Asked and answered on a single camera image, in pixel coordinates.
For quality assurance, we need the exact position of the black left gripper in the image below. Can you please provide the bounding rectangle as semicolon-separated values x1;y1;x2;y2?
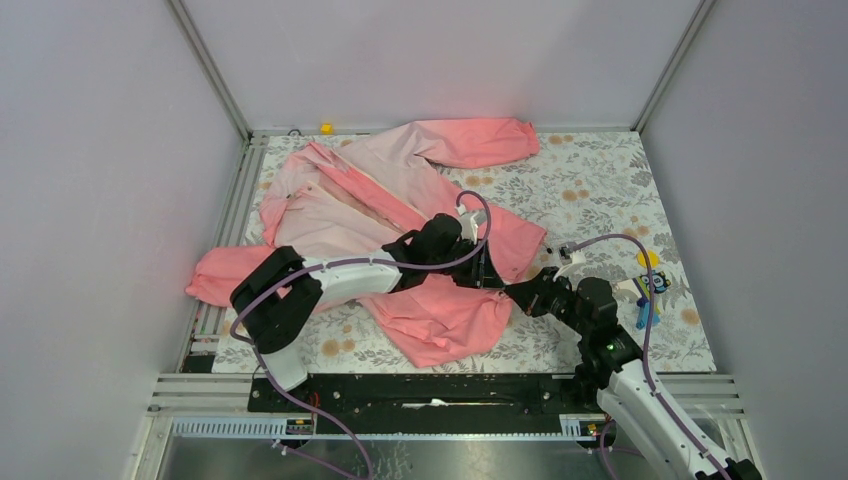
428;238;505;291

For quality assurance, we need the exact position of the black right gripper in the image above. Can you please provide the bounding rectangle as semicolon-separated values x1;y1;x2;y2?
504;267;591;338

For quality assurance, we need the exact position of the pink zip-up jacket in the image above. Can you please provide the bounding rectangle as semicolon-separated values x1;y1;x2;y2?
186;118;540;368

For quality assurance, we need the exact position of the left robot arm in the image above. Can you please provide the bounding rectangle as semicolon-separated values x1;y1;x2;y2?
230;209;503;411

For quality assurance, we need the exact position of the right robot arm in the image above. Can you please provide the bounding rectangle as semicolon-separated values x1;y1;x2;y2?
504;267;762;479

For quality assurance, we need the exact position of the floral patterned table mat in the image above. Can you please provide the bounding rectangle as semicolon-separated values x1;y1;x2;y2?
202;132;716;374

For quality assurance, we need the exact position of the yellow round disc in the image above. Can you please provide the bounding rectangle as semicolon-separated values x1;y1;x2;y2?
636;250;661;269

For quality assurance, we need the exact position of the cartoon sticker toy block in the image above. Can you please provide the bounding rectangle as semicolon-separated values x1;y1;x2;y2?
614;271;671;330

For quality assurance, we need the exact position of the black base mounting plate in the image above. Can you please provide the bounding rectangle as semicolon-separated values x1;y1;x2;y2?
247;374;610;436

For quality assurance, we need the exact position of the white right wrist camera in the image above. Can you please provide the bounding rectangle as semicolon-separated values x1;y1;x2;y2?
554;242;587;279

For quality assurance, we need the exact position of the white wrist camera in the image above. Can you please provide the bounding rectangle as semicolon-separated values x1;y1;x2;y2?
554;242;587;279
456;204;487;244

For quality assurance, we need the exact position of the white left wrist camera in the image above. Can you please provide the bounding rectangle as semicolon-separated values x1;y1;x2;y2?
456;204;487;244

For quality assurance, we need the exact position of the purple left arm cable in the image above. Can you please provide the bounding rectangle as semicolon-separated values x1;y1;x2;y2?
229;190;493;480

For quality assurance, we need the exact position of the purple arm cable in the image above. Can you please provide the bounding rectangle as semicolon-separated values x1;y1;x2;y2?
560;233;734;480
229;190;493;480

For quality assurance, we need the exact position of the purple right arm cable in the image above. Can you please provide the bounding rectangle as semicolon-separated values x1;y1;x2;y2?
560;233;734;480

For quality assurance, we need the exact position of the grey slotted cable duct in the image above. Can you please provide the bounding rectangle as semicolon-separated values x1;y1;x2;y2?
172;413;599;441

